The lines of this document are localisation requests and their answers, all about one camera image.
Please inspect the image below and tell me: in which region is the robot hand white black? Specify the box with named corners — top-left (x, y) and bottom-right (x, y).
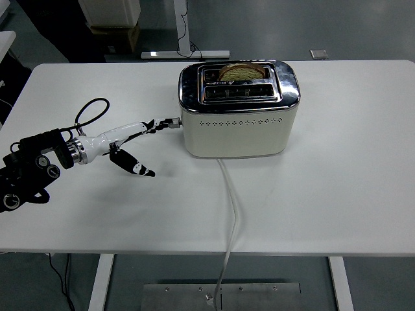
top-left (77, 118), bottom-right (174, 178)

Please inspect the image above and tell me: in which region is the cream toaster chrome top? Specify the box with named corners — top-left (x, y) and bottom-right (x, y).
top-left (177, 59), bottom-right (301, 159)

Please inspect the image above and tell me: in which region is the cardboard box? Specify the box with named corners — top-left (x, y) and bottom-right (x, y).
top-left (89, 22), bottom-right (141, 54)

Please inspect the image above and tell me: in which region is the black bag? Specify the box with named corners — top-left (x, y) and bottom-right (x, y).
top-left (0, 53), bottom-right (32, 127)

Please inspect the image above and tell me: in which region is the person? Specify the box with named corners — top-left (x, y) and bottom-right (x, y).
top-left (16, 0), bottom-right (108, 64)

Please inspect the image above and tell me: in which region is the white container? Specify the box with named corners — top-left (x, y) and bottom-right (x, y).
top-left (77, 0), bottom-right (141, 28)

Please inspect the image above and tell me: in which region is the white side table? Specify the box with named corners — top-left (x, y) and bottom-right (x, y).
top-left (0, 30), bottom-right (16, 62)

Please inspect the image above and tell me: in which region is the white table leg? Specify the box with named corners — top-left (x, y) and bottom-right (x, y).
top-left (327, 255), bottom-right (355, 311)
top-left (88, 253), bottom-right (115, 311)

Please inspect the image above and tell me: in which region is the brown bread slice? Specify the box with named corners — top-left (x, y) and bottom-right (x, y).
top-left (217, 63), bottom-right (266, 81)

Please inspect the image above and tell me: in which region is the grey metal plate with screws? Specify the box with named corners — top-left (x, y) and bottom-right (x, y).
top-left (142, 282), bottom-right (302, 311)

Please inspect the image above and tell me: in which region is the black floor cable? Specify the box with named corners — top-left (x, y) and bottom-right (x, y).
top-left (48, 253), bottom-right (76, 311)
top-left (64, 253), bottom-right (71, 304)

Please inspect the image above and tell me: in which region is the thin black cable on frame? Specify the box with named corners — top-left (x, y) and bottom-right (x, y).
top-left (176, 0), bottom-right (206, 61)

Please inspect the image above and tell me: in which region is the white table frame with foot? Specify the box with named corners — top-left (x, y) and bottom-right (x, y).
top-left (140, 0), bottom-right (231, 61)

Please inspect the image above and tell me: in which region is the white power cord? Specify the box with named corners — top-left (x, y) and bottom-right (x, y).
top-left (213, 157), bottom-right (241, 307)

